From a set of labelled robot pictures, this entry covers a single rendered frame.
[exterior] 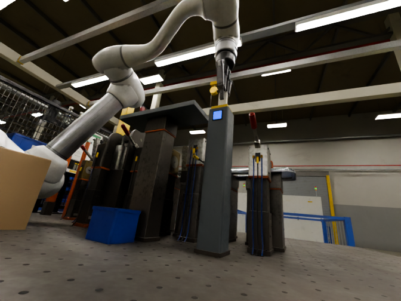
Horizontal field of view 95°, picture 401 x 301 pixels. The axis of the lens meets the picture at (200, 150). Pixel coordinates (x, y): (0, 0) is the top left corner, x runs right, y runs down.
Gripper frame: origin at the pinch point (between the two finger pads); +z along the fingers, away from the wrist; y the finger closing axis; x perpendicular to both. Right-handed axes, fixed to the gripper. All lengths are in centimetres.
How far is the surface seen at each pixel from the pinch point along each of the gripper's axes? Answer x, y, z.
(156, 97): 599, 560, -532
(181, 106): 12.7, -6.9, 4.0
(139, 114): 32.5, -6.9, 3.6
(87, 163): 93, 14, 16
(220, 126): -1.1, -3.5, 12.3
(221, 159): -2.1, -3.5, 23.4
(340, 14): -85, 147, -203
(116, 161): 60, 9, 17
